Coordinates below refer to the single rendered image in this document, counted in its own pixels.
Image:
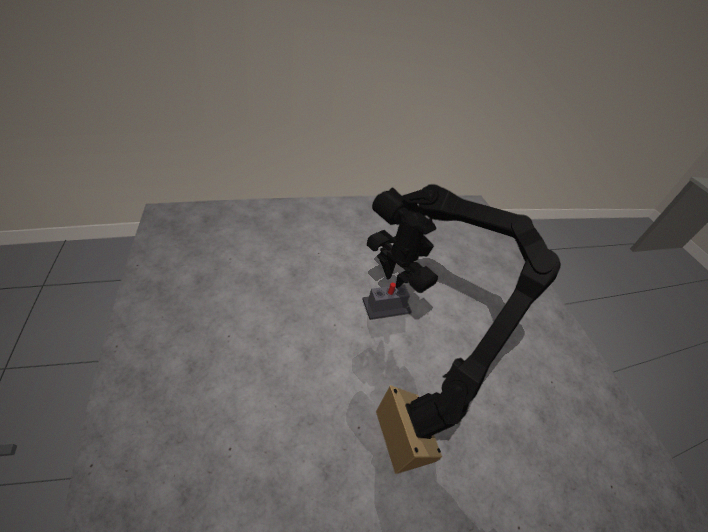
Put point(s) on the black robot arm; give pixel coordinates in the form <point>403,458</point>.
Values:
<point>433,413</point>

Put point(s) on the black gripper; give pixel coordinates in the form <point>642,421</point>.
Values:
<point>419,277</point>

